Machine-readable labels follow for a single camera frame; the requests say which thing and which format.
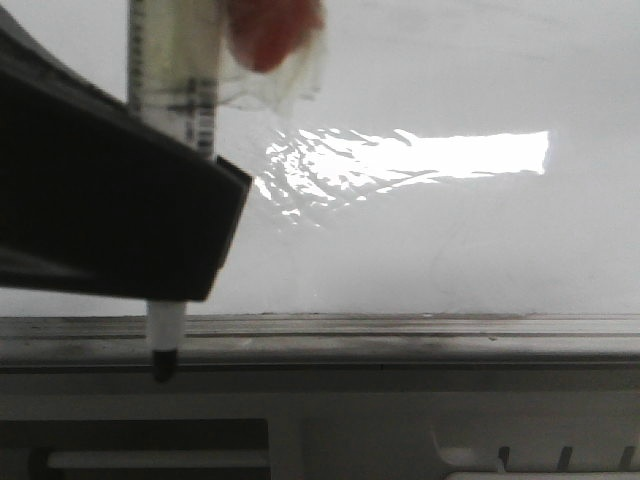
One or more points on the white black whiteboard marker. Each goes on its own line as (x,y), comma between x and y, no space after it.
(173,56)

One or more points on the red round magnet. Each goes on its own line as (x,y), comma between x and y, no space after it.
(262,34)

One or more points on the white plastic casing below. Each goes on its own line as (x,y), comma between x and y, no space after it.
(428,423)

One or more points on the white whiteboard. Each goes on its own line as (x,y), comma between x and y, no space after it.
(458,157)

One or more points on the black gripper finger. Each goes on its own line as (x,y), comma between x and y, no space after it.
(95,202)

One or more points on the grey aluminium whiteboard frame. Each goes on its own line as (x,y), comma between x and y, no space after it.
(326,340)

